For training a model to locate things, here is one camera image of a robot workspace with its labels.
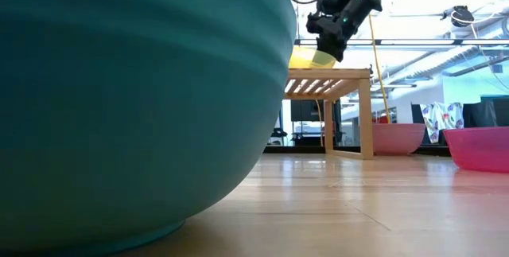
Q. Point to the large light pink bowl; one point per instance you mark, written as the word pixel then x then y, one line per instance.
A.
pixel 397 139

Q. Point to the black round hanging device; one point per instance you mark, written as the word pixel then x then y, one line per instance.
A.
pixel 461 15

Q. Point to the long ceiling light rail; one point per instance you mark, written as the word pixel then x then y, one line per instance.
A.
pixel 417 42

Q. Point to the magenta translucent bowl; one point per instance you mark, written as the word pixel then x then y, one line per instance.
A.
pixel 481 149

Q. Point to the patterned colourful cloth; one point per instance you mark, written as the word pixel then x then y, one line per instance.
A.
pixel 439 119

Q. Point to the black monitor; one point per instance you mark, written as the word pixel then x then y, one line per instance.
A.
pixel 306 110

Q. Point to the wooden slatted shelf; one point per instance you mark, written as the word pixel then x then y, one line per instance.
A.
pixel 366 121

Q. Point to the yellow translucent bowl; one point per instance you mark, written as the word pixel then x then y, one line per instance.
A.
pixel 308 59

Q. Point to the black office chair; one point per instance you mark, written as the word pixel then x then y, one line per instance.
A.
pixel 278 135

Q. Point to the large teal bowl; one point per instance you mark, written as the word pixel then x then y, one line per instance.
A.
pixel 119 110

